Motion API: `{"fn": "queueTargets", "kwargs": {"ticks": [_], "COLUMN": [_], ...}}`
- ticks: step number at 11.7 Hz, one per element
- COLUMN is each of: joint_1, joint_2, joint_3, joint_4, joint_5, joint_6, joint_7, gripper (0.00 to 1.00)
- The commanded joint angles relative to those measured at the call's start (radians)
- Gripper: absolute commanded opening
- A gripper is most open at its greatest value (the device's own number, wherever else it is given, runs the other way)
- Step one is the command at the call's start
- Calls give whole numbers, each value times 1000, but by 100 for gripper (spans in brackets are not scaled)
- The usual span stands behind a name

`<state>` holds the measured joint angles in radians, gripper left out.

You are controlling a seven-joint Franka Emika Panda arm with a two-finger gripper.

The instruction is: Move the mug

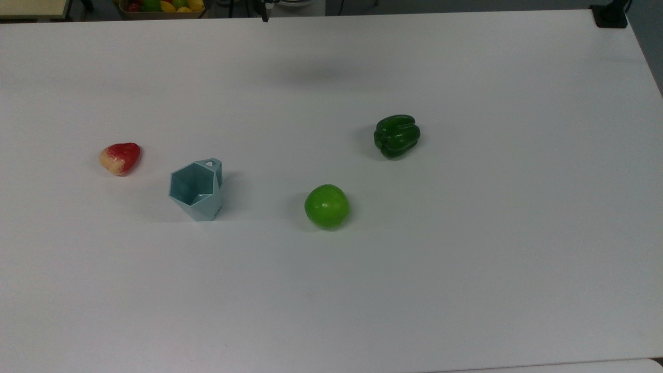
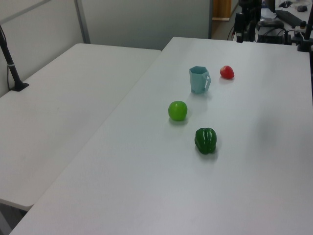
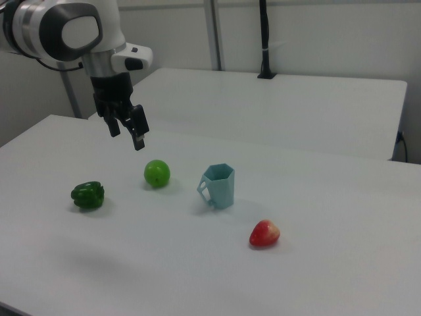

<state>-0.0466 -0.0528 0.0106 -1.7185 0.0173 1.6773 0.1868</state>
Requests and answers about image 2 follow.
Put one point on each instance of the green toy apple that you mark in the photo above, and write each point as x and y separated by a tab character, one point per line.
177	110

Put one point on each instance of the light blue hexagonal mug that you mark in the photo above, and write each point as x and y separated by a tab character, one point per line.
196	80

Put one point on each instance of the black electronics box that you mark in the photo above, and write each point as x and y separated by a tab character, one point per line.
270	37

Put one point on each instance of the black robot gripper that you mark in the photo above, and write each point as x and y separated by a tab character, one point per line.
250	8

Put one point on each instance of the red toy strawberry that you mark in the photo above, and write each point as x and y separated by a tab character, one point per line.
227	72

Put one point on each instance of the white box with black knob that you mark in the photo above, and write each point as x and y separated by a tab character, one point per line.
302	26

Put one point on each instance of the dark green toy bell pepper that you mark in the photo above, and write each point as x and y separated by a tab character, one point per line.
206	141

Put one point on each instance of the grey partition frame post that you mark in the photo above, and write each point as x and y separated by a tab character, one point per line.
82	22

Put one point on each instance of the grey computer mouse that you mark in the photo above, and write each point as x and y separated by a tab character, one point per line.
302	8

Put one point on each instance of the black computer keyboard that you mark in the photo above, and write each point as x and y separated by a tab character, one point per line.
288	17

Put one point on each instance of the black camera stand pole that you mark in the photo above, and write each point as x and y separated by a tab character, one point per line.
11	66

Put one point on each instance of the orange wooden cabinet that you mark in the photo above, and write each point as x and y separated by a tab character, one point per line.
221	8

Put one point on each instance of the black clamp stand with pole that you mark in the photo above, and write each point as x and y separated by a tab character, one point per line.
306	36

